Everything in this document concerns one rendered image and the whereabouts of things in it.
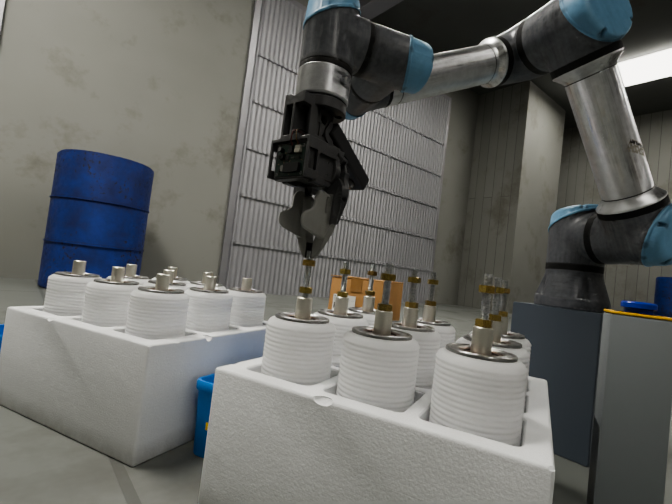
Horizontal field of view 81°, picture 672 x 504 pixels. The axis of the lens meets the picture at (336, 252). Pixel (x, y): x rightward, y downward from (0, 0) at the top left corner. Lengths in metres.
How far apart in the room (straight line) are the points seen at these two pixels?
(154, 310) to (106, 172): 2.16
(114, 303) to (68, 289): 0.13
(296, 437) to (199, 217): 3.31
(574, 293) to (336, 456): 0.67
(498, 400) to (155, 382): 0.49
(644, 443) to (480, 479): 0.29
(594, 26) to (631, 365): 0.54
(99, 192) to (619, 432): 2.67
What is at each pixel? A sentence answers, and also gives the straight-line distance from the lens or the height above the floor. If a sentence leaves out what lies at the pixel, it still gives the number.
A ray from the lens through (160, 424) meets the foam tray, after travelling 0.73.
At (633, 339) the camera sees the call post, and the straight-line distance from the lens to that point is 0.64.
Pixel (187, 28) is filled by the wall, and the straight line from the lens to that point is 4.08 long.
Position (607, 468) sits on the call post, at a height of 0.11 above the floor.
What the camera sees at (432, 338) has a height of 0.24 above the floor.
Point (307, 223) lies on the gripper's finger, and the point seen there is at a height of 0.38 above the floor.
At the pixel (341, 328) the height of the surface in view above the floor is 0.24.
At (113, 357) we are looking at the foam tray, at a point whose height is 0.15.
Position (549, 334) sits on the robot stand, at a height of 0.24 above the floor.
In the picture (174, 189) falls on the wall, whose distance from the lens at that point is 3.67.
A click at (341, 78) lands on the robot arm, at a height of 0.58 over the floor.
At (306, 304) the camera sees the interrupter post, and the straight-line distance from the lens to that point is 0.55.
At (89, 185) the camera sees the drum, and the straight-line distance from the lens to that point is 2.83.
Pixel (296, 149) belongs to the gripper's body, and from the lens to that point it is 0.52.
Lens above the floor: 0.33
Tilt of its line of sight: 2 degrees up
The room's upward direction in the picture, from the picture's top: 7 degrees clockwise
